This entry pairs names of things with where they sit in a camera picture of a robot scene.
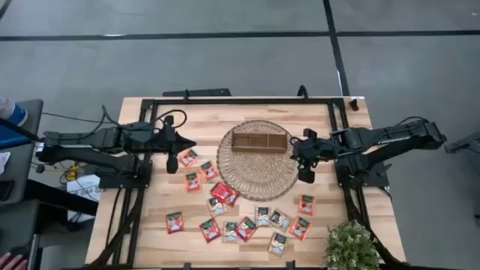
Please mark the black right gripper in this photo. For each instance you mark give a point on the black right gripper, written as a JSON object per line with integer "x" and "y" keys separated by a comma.
{"x": 317, "y": 152}

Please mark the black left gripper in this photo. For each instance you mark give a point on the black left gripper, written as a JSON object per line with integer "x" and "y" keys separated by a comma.
{"x": 167, "y": 140}

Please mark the red tea packet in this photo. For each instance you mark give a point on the red tea packet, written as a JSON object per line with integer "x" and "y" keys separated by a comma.
{"x": 246, "y": 228}
{"x": 234, "y": 198}
{"x": 210, "y": 230}
{"x": 174, "y": 222}
{"x": 220, "y": 191}

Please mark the beige tea packet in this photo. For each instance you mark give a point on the beige tea packet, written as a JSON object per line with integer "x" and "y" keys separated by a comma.
{"x": 278, "y": 244}
{"x": 280, "y": 220}
{"x": 262, "y": 216}
{"x": 230, "y": 232}
{"x": 216, "y": 207}

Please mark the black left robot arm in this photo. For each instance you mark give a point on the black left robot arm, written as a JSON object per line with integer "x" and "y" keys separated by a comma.
{"x": 93, "y": 138}

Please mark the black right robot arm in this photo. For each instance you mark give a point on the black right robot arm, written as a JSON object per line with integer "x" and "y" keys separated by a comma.
{"x": 393, "y": 137}

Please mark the wooden compartment box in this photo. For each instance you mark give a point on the wooden compartment box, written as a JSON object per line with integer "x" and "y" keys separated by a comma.
{"x": 258, "y": 149}

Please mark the round woven placemat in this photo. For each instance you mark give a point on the round woven placemat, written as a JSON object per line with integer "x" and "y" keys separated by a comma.
{"x": 258, "y": 176}

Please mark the black arched clamp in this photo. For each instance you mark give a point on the black arched clamp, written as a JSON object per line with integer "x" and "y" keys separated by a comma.
{"x": 299, "y": 93}

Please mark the green artificial plant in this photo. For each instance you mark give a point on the green artificial plant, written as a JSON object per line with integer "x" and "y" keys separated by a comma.
{"x": 350, "y": 247}

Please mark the white cardboard box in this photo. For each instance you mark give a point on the white cardboard box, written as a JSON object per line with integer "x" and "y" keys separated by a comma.
{"x": 86, "y": 185}

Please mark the black beam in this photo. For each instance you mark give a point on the black beam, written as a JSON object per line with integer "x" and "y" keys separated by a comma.
{"x": 60, "y": 197}

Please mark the grey side table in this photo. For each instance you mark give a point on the grey side table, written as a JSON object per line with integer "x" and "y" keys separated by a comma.
{"x": 22, "y": 168}

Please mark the black floor stand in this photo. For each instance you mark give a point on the black floor stand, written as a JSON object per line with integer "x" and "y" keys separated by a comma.
{"x": 465, "y": 144}

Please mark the black rod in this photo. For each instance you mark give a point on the black rod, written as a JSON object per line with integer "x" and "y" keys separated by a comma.
{"x": 18, "y": 129}

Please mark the blue flat folder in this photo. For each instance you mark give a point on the blue flat folder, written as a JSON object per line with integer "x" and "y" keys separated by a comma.
{"x": 11, "y": 138}

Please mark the blue and white bottle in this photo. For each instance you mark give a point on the blue and white bottle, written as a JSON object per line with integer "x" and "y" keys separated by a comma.
{"x": 13, "y": 112}

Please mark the white paper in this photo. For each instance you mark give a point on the white paper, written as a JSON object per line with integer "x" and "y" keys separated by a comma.
{"x": 3, "y": 161}

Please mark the black phone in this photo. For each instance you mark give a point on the black phone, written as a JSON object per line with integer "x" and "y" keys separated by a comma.
{"x": 5, "y": 190}

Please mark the person's hand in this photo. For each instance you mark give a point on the person's hand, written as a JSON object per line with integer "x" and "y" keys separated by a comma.
{"x": 11, "y": 262}

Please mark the black flat mount bar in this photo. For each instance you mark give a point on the black flat mount bar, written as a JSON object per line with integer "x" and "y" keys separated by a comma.
{"x": 202, "y": 92}

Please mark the black metal table frame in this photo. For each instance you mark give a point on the black metal table frame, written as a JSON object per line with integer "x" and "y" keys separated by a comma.
{"x": 243, "y": 101}

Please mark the small dark bracket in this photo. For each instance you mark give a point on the small dark bracket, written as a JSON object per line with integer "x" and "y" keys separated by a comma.
{"x": 353, "y": 105}

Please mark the black edge bracket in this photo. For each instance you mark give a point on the black edge bracket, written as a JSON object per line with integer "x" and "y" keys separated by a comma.
{"x": 186, "y": 266}
{"x": 290, "y": 265}

